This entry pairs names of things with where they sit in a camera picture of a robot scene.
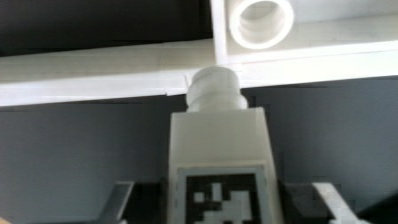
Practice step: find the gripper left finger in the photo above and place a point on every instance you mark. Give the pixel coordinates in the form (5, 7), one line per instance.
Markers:
(112, 211)

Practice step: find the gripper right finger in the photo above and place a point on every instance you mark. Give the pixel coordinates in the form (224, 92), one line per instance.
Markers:
(343, 215)

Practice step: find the white table leg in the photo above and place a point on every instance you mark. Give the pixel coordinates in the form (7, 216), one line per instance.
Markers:
(222, 180)

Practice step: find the white square tabletop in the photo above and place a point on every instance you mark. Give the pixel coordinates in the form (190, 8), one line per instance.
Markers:
(282, 29)

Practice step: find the white U-shaped fence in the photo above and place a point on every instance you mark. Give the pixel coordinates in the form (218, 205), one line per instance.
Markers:
(147, 70)

